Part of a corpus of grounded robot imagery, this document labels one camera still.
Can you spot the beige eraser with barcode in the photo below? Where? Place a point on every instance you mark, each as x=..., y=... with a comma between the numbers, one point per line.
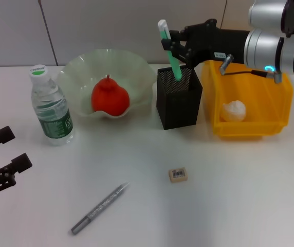
x=177, y=175

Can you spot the yellow plastic bin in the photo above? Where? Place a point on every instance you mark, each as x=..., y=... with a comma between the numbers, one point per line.
x=260, y=103

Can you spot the silver grey pen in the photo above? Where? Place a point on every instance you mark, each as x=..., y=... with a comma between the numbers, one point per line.
x=100, y=207

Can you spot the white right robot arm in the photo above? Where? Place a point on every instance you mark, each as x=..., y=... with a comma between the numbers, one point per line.
x=262, y=49

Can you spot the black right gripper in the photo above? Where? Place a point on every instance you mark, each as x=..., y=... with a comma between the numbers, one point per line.
x=213, y=43

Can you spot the white paper ball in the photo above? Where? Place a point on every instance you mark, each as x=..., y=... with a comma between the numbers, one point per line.
x=234, y=111

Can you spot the orange fruit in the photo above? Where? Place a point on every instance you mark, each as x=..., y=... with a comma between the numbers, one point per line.
x=109, y=99

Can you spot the clear water bottle green label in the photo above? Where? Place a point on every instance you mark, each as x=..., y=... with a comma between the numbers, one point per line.
x=54, y=118

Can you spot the pale green wavy glass bowl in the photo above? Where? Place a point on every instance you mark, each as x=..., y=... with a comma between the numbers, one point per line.
x=85, y=74

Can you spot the black mesh pen holder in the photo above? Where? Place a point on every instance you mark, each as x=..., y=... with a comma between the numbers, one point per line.
x=179, y=108

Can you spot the mint green pen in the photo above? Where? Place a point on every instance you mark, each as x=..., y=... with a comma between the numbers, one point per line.
x=174, y=64

